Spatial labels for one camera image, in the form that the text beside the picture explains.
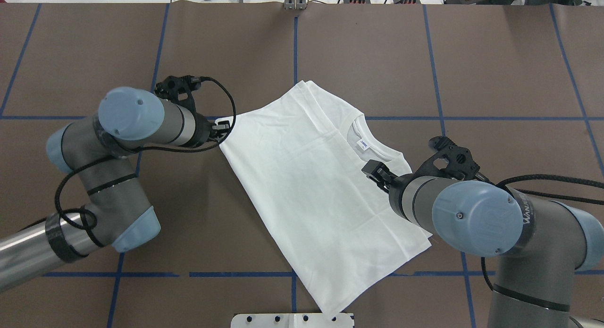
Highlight white long-sleeve printed shirt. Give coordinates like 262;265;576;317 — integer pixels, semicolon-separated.
220;81;431;316

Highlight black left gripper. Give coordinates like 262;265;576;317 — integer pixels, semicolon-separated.
155;75;231;147

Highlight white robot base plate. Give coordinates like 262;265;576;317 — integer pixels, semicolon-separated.
230;313;355;328

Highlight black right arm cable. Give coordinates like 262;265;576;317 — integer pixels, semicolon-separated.
480;173;604;291

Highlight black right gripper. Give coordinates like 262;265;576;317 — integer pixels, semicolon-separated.
361;136;482;201

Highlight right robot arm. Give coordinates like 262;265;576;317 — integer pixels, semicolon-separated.
362;136;603;328

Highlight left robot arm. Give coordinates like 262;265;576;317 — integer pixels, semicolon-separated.
1;75;236;292

